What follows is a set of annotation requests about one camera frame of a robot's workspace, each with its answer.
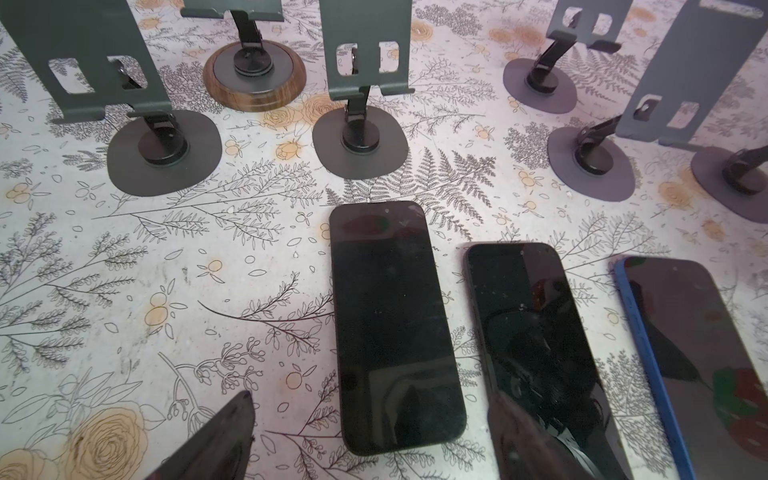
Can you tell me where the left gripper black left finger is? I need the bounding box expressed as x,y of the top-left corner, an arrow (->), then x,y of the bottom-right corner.
147,390 -> 255,480

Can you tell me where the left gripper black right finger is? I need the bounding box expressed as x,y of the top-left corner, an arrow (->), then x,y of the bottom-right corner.
487,392 -> 593,479

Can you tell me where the black phone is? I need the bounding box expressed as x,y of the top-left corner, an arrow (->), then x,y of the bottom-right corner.
329,201 -> 467,456
465,242 -> 632,479
615,256 -> 767,479

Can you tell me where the grey stand right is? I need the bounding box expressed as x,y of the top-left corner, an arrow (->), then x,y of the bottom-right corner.
691,146 -> 767,224

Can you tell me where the wooden base phone stand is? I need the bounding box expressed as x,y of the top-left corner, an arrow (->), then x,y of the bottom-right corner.
180,0 -> 307,112

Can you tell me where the grey round phone stand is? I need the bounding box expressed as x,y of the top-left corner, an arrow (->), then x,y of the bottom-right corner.
0,0 -> 223,198

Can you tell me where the grey stand far centre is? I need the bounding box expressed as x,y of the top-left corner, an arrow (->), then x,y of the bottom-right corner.
503,0 -> 632,114

